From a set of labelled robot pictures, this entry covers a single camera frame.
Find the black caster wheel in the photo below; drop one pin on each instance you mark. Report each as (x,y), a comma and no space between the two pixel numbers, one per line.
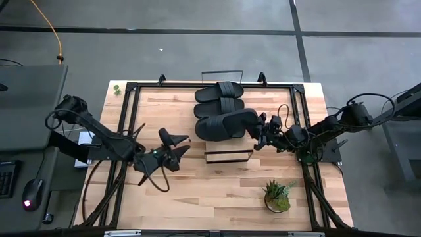
(48,219)

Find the black keyboard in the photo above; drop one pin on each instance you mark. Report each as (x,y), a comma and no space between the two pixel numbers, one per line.
(6,181)

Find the dark metal desk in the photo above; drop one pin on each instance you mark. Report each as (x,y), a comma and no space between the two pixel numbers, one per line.
(396,148)

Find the grey desk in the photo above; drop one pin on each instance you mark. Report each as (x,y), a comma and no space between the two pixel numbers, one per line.
(14,220)

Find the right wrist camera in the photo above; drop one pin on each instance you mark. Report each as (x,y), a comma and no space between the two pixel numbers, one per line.
(275,122)

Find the small green plant sprig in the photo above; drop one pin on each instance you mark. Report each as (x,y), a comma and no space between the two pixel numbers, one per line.
(117,89)

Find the dark grey flat panel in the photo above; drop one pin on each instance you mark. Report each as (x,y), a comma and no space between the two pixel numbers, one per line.
(29,105)

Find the white power box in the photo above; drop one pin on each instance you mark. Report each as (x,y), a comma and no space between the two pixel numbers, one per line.
(86,137)

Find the black computer mouse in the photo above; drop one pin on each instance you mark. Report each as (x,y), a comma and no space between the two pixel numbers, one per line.
(33,192)

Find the potted green succulent plant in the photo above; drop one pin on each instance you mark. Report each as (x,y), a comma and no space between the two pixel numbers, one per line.
(278,200)

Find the black aluminium table frame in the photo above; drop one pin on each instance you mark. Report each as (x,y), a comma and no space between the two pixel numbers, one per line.
(164,86)

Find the black foam slide sandal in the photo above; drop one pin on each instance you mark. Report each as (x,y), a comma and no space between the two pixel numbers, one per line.
(223,126)
(207,110)
(210,95)

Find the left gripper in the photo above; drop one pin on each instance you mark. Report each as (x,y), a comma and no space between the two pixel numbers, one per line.
(154,159)

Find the silver metal bracket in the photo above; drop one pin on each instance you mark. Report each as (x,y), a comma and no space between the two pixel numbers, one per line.
(306,234)
(121,233)

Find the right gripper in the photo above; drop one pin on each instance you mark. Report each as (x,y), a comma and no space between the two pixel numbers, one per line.
(274,138)

